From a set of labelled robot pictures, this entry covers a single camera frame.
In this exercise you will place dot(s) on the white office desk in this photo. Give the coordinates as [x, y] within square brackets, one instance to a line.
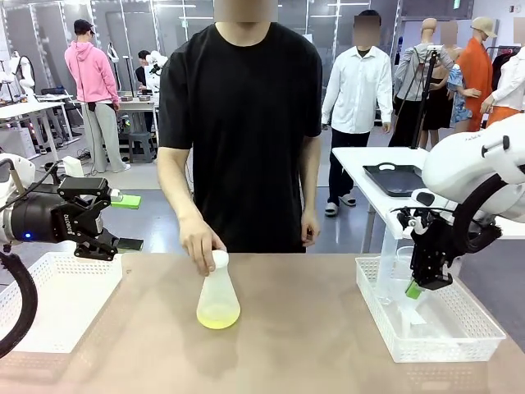
[24, 107]

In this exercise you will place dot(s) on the black plastic tray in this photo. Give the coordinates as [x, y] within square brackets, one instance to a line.
[389, 182]

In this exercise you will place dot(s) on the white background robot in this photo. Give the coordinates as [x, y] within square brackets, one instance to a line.
[156, 63]

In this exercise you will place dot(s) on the person's right hand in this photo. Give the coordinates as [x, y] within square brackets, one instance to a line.
[201, 242]

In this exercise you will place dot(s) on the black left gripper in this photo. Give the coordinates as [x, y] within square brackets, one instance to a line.
[41, 217]

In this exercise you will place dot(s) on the person in black t-shirt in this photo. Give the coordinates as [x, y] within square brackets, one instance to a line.
[242, 102]

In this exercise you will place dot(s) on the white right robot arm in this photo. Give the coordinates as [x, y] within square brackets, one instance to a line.
[459, 164]

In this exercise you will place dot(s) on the mannequin in blue floral dress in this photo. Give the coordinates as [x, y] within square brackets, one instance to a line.
[457, 98]

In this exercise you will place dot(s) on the seated person in black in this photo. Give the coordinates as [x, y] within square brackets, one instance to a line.
[141, 70]

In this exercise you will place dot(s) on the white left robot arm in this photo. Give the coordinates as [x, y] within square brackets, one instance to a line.
[22, 166]

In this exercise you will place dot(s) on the white perforated plastic basket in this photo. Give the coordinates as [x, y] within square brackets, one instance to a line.
[61, 295]
[451, 349]

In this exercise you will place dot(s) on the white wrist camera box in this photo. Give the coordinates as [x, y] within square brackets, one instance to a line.
[73, 167]

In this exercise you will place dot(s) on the mannequin in black dress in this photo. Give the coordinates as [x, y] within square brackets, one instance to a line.
[436, 106]

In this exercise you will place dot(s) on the person in pink hoodie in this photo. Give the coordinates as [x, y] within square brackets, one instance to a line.
[90, 70]

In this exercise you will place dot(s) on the translucent conical plastic flask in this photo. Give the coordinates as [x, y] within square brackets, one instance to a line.
[217, 299]

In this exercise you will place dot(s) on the white side table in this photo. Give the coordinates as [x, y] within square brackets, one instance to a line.
[352, 164]

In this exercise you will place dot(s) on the white humanoid robot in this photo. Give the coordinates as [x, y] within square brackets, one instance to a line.
[24, 70]

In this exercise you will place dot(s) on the person's right forearm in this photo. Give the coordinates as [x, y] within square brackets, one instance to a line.
[176, 184]

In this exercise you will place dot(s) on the person's left forearm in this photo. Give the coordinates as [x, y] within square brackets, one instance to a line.
[310, 176]

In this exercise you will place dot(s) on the white round flask cap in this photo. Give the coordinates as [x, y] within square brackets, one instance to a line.
[221, 257]

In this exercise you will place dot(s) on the mannequin white jacket orange trousers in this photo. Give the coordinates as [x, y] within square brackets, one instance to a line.
[508, 78]

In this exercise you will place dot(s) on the mannequin in grey shirt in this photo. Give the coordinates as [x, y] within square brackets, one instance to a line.
[412, 70]

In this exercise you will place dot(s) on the white workbench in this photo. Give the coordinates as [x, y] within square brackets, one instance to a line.
[135, 104]

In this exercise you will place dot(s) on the person's left hand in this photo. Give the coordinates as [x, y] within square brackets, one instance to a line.
[310, 230]

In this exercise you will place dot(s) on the black tripod stand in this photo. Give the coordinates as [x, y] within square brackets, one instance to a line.
[426, 82]

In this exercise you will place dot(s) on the grey stool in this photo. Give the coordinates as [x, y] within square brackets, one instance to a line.
[141, 145]

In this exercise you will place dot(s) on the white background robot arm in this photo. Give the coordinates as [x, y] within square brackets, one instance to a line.
[115, 65]

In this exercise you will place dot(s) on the mannequin in orange with cap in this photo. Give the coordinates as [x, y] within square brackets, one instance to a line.
[477, 74]

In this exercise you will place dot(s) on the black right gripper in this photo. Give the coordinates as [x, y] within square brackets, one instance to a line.
[430, 254]

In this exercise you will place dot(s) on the person in white shirt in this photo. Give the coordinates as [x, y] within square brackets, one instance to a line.
[357, 90]

